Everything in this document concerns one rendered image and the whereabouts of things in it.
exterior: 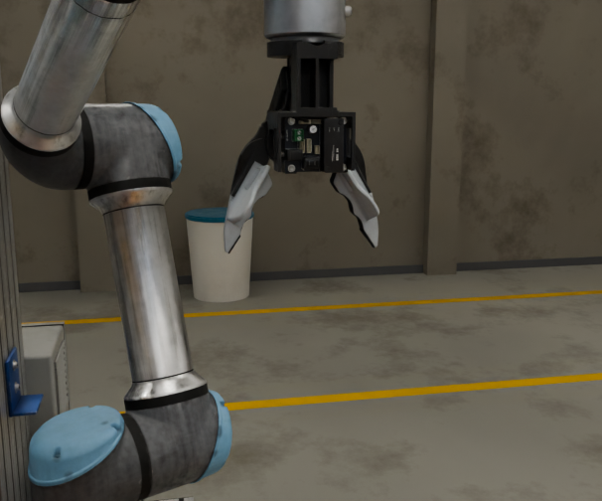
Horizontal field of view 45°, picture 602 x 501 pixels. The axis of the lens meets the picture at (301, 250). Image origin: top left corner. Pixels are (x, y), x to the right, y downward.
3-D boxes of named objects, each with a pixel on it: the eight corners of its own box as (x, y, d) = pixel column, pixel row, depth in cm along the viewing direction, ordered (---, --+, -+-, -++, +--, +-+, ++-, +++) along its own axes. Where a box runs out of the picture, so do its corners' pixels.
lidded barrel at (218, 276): (250, 284, 668) (249, 206, 653) (259, 302, 611) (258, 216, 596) (186, 288, 656) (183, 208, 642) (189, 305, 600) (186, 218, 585)
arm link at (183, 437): (113, 498, 102) (47, 116, 104) (207, 465, 111) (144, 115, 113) (149, 510, 92) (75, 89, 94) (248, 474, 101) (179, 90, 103)
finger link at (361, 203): (387, 256, 70) (333, 180, 67) (370, 245, 75) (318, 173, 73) (413, 237, 70) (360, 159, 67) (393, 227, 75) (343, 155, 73)
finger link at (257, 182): (206, 245, 66) (264, 161, 65) (201, 234, 72) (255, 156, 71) (233, 263, 67) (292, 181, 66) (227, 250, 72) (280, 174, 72)
